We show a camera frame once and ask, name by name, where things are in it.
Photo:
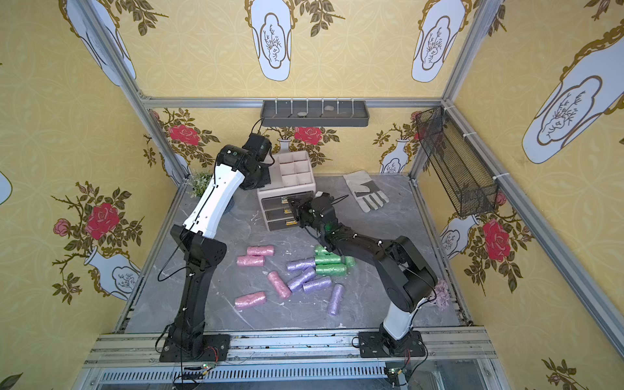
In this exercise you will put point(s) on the potted green plant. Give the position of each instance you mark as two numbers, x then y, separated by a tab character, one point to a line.
198	183

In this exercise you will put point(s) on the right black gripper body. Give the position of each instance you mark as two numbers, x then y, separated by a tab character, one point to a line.
302	210

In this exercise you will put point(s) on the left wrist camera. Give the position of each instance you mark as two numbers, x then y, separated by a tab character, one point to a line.
257	145

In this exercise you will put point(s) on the purple trash bag roll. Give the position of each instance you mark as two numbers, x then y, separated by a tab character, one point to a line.
301	264
317	284
336	298
297	282

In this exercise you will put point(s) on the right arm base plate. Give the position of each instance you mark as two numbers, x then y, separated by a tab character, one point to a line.
379	344

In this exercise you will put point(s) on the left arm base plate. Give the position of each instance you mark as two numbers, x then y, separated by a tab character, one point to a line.
203	348

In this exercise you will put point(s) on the grey work glove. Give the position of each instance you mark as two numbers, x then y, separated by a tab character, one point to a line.
366	192

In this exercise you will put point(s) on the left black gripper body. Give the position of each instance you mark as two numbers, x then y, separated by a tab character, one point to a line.
263	177

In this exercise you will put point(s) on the black wire mesh basket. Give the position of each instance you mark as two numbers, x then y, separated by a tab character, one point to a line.
462	173

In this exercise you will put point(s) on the beige drawer organizer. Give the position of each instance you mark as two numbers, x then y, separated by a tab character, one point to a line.
291	177

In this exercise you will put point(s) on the green trash bag roll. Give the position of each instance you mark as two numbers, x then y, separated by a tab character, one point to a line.
328	259
337	269
349	261
321	251

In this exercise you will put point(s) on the grey wall shelf tray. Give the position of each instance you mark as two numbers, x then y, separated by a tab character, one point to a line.
315	112

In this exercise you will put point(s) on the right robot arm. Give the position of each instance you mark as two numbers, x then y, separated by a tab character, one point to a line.
407	277

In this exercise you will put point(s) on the pink trash bag roll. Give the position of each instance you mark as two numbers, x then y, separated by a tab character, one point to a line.
278	284
265	250
251	261
250	300

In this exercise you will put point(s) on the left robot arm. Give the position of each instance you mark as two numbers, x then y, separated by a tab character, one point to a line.
235	168

